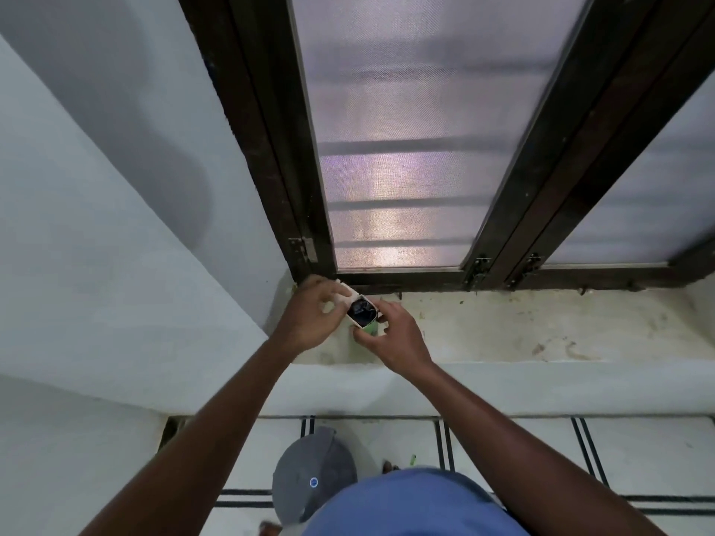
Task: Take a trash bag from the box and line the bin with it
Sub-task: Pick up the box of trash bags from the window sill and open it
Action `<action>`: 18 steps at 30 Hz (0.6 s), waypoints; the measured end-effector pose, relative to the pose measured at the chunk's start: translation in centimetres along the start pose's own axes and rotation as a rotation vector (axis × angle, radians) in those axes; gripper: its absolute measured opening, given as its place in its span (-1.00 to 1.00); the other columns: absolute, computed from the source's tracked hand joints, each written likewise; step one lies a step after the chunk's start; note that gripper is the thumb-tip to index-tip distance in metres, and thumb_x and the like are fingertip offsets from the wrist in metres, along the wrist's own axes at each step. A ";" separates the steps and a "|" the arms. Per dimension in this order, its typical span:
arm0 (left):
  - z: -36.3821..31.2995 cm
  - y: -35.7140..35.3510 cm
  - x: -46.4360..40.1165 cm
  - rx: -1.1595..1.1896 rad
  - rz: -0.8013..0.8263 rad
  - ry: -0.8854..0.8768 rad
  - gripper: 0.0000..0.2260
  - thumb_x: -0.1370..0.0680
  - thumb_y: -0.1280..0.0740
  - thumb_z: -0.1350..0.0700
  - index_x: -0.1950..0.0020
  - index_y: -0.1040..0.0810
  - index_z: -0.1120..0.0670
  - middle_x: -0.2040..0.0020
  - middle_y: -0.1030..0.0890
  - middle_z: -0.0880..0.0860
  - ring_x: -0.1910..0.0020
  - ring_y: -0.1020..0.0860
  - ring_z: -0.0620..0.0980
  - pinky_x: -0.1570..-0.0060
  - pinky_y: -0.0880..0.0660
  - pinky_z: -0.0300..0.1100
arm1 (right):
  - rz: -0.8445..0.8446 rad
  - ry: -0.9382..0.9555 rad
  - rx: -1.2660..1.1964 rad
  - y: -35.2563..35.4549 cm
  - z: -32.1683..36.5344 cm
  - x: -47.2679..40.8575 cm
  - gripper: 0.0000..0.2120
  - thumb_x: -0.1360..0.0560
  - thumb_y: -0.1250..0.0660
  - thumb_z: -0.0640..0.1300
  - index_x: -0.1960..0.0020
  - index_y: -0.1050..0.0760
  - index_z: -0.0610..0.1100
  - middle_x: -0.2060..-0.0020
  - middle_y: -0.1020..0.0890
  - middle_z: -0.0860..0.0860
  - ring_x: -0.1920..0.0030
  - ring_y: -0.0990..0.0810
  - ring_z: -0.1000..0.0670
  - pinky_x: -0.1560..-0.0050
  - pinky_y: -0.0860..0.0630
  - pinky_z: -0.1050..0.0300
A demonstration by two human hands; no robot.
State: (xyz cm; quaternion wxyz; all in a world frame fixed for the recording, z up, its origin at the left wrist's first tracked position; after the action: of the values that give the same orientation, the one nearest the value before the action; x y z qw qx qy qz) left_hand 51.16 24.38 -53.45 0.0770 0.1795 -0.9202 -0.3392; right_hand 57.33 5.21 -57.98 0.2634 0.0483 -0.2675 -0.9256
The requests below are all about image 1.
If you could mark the person's left hand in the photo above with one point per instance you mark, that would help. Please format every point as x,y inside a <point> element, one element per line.
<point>304,320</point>

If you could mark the person's right hand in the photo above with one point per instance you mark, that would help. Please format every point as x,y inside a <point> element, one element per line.
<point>399,343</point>

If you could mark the person's right thumb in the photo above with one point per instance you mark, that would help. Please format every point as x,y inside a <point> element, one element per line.
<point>368,337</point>

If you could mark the person's left thumb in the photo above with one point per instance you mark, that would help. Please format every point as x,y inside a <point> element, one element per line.
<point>335,306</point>

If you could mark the white small box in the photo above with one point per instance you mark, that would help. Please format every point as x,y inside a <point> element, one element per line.
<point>362,311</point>

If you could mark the person's right forearm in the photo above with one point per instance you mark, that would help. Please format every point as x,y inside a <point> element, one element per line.
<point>514,446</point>

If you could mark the person's left forearm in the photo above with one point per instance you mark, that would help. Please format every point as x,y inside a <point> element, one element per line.
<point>201,440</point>

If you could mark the green small packet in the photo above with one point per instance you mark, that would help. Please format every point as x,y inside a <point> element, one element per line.
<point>370,328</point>

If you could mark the metal window hinge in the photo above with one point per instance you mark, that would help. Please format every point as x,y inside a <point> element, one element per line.
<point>478,270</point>
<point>524,269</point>
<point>305,248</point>

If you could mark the person's right foot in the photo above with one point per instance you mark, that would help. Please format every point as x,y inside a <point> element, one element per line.
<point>387,467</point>

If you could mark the person's foot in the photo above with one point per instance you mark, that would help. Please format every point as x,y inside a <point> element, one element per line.
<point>387,467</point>
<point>271,529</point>

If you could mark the stained white window ledge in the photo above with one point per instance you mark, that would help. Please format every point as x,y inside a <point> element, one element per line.
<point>536,326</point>

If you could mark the blue shirt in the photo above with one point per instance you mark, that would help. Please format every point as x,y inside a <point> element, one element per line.
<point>413,505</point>

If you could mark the wide grey mesh window screen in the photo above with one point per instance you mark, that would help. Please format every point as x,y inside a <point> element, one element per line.
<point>413,133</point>

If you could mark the person's left foot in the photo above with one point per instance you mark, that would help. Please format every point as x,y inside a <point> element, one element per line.
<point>271,529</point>

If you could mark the narrow grey mesh window screen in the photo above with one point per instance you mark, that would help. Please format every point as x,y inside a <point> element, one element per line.
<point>648,195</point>

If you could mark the dark wooden window frame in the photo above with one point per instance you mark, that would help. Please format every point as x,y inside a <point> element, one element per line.
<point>268,133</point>

